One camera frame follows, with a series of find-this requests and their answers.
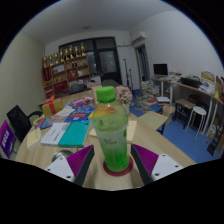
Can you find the small metal bowl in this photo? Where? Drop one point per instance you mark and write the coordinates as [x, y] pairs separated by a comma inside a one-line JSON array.
[[61, 154]]

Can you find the black tripod stand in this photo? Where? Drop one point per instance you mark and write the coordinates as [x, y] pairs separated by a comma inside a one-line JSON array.
[[127, 73]]

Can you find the long wooden side desk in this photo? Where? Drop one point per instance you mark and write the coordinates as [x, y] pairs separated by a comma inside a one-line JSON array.
[[200, 90]]

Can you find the white air conditioner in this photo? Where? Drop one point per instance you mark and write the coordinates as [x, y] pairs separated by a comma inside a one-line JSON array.
[[138, 36]]

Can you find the yellow gift box red ribbon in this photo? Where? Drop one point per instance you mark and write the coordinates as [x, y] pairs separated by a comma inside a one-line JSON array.
[[52, 107]]

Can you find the white round stool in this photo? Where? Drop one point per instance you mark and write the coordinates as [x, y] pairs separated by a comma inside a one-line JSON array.
[[196, 111]]

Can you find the white booklet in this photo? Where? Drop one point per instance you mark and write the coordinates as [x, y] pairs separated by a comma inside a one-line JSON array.
[[55, 134]]

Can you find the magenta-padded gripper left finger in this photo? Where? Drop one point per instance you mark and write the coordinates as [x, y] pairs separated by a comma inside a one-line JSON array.
[[78, 160]]

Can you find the wooden shelf unit with trophies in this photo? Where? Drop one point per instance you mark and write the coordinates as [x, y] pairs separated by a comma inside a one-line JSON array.
[[66, 71]]

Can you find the green drink bottle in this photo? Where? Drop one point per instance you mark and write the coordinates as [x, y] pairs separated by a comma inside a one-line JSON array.
[[111, 133]]

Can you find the black office chair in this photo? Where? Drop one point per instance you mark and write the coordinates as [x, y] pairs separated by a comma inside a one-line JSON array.
[[20, 120]]

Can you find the computer monitor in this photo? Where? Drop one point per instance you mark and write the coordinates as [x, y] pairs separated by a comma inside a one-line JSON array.
[[160, 69]]

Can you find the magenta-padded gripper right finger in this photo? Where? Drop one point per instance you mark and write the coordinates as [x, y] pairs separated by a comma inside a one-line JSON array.
[[148, 160]]

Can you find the purple sign board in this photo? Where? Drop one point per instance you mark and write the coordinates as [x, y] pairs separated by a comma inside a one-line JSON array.
[[6, 138]]

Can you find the black framed glass door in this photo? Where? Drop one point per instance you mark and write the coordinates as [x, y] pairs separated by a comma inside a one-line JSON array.
[[106, 60]]

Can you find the teal book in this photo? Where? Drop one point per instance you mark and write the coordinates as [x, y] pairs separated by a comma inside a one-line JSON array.
[[75, 134]]

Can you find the small orange white box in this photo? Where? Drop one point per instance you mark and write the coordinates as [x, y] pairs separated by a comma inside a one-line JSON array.
[[94, 91]]

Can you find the pink package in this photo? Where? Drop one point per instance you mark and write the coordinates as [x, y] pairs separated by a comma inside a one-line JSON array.
[[81, 102]]

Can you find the pink flower bouquet in pot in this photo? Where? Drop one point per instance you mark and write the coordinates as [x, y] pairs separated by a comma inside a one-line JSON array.
[[123, 95]]

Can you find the flat round red coaster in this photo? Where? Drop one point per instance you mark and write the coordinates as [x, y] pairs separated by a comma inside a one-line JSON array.
[[130, 166]]

